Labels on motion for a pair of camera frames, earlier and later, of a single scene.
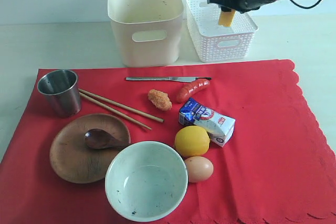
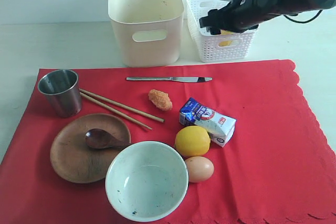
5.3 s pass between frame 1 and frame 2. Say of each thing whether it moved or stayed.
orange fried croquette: stayed
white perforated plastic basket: stayed
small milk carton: stayed
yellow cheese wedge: moved
